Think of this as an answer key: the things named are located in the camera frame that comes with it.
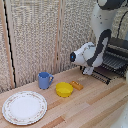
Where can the small orange block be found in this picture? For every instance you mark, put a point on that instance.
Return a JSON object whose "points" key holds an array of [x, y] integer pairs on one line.
{"points": [[77, 85]]}

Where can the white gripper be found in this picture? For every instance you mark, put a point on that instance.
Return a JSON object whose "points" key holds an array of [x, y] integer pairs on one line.
{"points": [[88, 70]]}

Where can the blue ceramic mug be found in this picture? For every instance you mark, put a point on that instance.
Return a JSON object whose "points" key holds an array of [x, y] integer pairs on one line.
{"points": [[44, 80]]}

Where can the yellow plastic bowl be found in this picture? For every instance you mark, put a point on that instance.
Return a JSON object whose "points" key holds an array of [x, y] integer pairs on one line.
{"points": [[64, 89]]}

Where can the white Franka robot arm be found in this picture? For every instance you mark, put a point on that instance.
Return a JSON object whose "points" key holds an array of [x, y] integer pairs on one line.
{"points": [[100, 36]]}

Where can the white plate with patterned rim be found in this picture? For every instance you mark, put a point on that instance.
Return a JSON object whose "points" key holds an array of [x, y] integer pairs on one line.
{"points": [[24, 107]]}

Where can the woven beige folding screen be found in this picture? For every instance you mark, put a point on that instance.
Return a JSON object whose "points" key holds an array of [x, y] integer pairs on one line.
{"points": [[30, 36]]}

